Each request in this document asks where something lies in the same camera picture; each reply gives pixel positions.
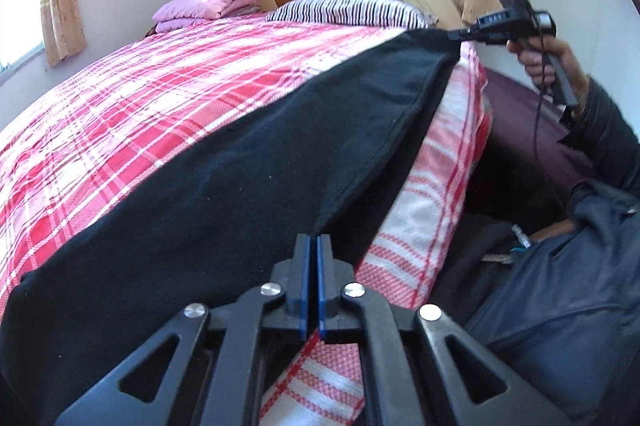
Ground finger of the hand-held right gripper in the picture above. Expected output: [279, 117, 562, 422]
[447, 25, 481, 43]

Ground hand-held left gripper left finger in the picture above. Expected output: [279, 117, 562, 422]
[52, 233, 317, 426]

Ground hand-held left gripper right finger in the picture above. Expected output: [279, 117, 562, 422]
[317, 233, 572, 426]

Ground black pants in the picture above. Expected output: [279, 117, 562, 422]
[0, 27, 462, 426]

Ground person's right forearm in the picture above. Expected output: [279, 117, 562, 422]
[556, 75, 640, 193]

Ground person's right hand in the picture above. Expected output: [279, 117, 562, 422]
[506, 37, 592, 108]

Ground dark purple chair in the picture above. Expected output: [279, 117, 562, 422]
[479, 68, 610, 219]

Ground striped pillow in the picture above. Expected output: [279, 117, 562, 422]
[265, 0, 435, 30]

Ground dark cloth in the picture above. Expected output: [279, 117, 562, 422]
[429, 208, 543, 324]

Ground person's dark blue jacket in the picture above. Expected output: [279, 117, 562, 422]
[465, 178, 640, 426]

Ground red plaid bedspread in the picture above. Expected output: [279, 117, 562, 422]
[0, 13, 494, 426]

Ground pink folded blanket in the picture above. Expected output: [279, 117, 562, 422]
[151, 0, 262, 33]

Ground bright window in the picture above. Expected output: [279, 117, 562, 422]
[0, 0, 55, 76]

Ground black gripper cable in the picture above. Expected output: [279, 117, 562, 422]
[531, 23, 549, 163]

